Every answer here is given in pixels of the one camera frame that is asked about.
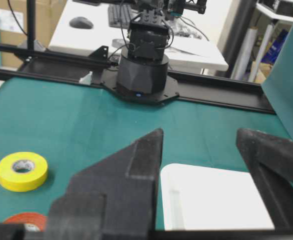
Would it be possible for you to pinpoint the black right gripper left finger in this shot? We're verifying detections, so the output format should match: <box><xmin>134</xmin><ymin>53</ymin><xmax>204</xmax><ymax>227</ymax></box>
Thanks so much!
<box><xmin>44</xmin><ymin>128</ymin><xmax>164</xmax><ymax>240</ymax></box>

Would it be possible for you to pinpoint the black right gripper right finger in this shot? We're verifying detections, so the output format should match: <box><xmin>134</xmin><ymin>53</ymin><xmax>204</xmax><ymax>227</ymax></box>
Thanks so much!
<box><xmin>236</xmin><ymin>128</ymin><xmax>293</xmax><ymax>229</ymax></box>

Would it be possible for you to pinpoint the red tape roll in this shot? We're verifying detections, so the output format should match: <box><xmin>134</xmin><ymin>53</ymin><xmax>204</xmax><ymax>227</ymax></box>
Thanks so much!
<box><xmin>3</xmin><ymin>212</ymin><xmax>47</xmax><ymax>232</ymax></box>

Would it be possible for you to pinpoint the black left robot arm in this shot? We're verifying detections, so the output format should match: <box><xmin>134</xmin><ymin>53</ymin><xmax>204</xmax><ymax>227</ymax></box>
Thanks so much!
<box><xmin>100</xmin><ymin>0</ymin><xmax>179</xmax><ymax>104</ymax></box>

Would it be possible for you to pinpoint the white plastic tray case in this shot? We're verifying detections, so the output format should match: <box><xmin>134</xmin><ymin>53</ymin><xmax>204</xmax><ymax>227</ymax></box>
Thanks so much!
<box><xmin>160</xmin><ymin>163</ymin><xmax>275</xmax><ymax>231</ymax></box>

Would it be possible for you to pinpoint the yellow tape roll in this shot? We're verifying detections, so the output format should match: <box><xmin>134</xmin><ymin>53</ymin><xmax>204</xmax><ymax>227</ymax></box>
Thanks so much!
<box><xmin>0</xmin><ymin>152</ymin><xmax>49</xmax><ymax>192</ymax></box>

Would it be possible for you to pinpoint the white desk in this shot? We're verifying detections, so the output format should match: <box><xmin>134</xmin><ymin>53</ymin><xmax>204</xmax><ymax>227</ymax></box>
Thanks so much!
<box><xmin>48</xmin><ymin>0</ymin><xmax>229</xmax><ymax>73</ymax></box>

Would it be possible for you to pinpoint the black computer mouse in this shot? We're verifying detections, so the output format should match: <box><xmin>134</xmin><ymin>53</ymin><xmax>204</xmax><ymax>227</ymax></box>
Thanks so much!
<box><xmin>69</xmin><ymin>16</ymin><xmax>94</xmax><ymax>30</ymax></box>

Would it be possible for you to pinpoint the black keyboard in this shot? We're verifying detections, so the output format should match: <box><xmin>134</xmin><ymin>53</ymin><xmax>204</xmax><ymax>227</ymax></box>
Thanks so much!
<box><xmin>107</xmin><ymin>4</ymin><xmax>134</xmax><ymax>29</ymax></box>

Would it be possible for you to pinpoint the cardboard box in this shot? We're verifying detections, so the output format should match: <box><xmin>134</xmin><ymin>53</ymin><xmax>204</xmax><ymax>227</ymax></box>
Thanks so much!
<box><xmin>0</xmin><ymin>0</ymin><xmax>68</xmax><ymax>68</ymax></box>

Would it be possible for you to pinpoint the black vertical pole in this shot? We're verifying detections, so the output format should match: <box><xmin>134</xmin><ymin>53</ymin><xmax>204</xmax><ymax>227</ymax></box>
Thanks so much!
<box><xmin>18</xmin><ymin>0</ymin><xmax>46</xmax><ymax>52</ymax></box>

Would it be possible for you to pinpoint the black aluminium frame rail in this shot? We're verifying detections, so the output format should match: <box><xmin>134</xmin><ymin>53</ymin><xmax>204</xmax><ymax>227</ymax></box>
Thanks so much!
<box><xmin>0</xmin><ymin>43</ymin><xmax>275</xmax><ymax>115</ymax></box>

